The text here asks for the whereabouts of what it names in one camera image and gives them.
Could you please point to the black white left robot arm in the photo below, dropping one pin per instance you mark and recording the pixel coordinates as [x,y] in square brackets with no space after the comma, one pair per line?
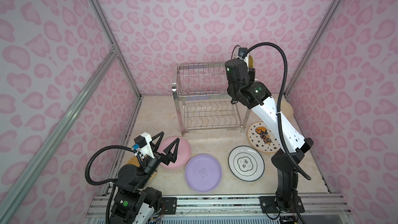
[131,201]

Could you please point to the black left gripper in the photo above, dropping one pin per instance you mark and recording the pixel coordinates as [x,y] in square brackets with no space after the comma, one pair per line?
[165,159]

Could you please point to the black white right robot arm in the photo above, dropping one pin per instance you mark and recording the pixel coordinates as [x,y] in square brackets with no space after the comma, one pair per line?
[243,89]

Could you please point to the stainless steel dish rack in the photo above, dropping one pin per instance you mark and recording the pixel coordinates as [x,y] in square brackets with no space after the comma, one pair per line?
[201,99]

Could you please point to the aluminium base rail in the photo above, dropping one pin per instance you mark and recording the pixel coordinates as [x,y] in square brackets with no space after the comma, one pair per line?
[315,208]

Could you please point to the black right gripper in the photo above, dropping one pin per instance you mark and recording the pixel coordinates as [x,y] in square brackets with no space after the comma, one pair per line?
[253,74]

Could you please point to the white plate dark rim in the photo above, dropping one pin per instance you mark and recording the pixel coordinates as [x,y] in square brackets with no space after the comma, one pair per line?
[246,163]

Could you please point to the cream round plate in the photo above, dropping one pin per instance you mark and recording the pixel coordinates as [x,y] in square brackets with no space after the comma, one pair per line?
[287,109]

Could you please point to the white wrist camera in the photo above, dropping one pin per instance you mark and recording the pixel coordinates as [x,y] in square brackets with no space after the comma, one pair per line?
[142,146]
[241,53]

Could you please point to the green rimmed woven bamboo plate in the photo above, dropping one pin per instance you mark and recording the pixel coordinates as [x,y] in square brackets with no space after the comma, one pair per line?
[251,62]

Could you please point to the purple bear plate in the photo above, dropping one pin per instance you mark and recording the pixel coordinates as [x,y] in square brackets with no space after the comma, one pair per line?
[203,173]

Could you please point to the orange rimmed star plate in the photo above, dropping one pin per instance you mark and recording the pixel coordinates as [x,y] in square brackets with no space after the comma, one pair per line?
[262,139]

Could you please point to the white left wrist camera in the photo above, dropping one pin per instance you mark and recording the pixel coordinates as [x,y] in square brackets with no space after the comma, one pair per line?
[142,146]

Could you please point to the brown woven bamboo plate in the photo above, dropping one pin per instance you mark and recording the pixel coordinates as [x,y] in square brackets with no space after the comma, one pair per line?
[134,161]

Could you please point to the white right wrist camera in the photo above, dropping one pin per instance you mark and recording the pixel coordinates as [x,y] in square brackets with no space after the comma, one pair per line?
[241,53]

